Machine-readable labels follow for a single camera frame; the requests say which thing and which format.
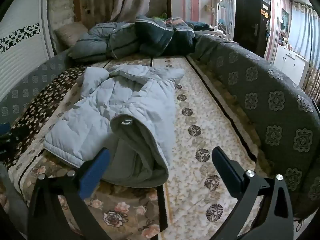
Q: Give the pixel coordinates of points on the white standing mirror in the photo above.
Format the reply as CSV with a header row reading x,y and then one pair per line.
x,y
225,12

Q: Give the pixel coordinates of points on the grey patterned padded bed surround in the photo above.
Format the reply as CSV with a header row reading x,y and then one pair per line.
x,y
262,92

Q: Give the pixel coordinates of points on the dark teal quilt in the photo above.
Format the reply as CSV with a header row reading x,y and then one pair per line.
x,y
160,37

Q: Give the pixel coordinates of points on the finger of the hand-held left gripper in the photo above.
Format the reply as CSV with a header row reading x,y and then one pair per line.
x,y
17,135

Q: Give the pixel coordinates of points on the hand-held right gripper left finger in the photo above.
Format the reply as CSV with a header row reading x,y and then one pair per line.
x,y
95,173

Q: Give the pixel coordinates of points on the dark brown flowered blanket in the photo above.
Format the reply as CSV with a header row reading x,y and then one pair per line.
x,y
45,97

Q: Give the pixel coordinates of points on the pale blue window curtain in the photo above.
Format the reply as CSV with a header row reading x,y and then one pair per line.
x,y
305,30

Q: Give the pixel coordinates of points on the dark wooden door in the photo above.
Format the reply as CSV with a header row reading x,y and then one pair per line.
x,y
247,17

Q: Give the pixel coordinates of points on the white wardrobe door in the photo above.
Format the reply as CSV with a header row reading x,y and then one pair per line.
x,y
22,62

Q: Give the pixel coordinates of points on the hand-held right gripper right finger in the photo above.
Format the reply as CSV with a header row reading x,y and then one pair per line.
x,y
226,172

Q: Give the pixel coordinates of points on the white cabinet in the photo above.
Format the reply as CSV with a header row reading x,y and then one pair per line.
x,y
290,62

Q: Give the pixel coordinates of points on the light blue puffer jacket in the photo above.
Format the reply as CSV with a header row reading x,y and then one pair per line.
x,y
100,120

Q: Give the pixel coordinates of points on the beige pillow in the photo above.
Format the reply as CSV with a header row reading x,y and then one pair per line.
x,y
70,33

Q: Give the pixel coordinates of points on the small wall picture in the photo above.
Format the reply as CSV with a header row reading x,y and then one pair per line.
x,y
285,18

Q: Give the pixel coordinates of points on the white fluffy pillow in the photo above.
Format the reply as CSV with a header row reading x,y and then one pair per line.
x,y
60,7

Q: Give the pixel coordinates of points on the rose print blanket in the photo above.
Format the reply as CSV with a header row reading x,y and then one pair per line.
x,y
120,210

